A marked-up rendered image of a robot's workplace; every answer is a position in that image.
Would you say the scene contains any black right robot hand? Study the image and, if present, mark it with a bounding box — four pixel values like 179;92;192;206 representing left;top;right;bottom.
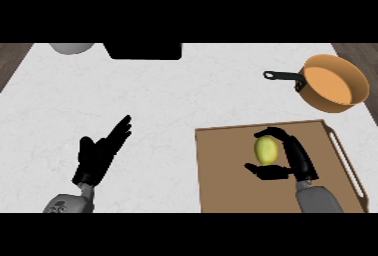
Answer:
244;126;321;182

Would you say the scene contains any yellow lemon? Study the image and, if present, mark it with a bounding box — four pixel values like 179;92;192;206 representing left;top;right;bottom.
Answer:
253;134;279;167

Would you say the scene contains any grey round bowl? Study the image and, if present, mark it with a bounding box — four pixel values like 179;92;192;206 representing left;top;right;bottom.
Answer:
48;43;96;56

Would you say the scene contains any black appliance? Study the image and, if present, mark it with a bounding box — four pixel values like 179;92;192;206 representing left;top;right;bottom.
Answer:
102;43;185;61

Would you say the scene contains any orange pot with black handle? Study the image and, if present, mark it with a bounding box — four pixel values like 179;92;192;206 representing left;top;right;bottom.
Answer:
262;54;371;114

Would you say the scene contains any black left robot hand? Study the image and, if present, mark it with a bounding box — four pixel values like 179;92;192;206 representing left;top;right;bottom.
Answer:
71;114;133;187

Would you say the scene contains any brown wooden tray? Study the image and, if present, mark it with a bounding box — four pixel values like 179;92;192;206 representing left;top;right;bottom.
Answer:
194;118;371;214

